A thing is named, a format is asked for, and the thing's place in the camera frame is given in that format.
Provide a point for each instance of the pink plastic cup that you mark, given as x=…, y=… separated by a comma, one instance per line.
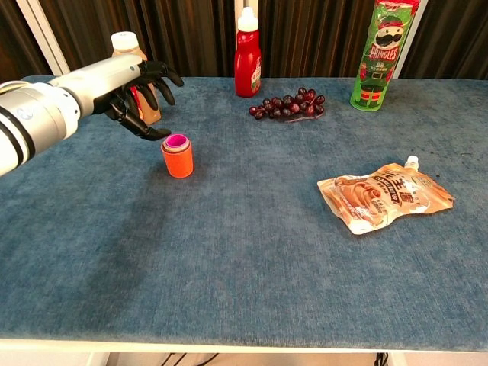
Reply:
x=175, y=142

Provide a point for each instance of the wide white slanted frame post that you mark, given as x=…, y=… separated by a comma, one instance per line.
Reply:
x=45, y=34

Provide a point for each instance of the brown juice bottle white cap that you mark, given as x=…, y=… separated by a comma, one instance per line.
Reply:
x=153, y=114

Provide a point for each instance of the black and silver left hand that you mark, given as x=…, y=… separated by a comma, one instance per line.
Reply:
x=103, y=78

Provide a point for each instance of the orange plastic cup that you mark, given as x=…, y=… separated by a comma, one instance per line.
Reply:
x=179, y=165

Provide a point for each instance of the green Pringles can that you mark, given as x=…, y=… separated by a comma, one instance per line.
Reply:
x=375, y=76

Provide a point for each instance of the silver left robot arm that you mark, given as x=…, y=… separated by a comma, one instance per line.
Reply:
x=34, y=122

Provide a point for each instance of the bunch of dark red grapes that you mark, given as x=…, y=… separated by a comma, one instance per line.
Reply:
x=289, y=104

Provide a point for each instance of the narrow white slanted frame post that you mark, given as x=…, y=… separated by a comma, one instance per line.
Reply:
x=415, y=34

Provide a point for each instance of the beige spouted sauce pouch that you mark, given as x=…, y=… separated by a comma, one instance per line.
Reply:
x=385, y=198

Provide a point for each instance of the white table frame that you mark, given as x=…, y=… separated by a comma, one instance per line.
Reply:
x=228, y=347

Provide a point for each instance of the dark brown pleated curtain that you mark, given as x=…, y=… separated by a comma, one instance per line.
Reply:
x=183, y=34

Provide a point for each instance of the red ketchup squeeze bottle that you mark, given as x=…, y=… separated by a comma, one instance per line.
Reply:
x=247, y=72

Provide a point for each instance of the blue velvet table cloth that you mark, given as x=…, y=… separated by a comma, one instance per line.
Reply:
x=267, y=248

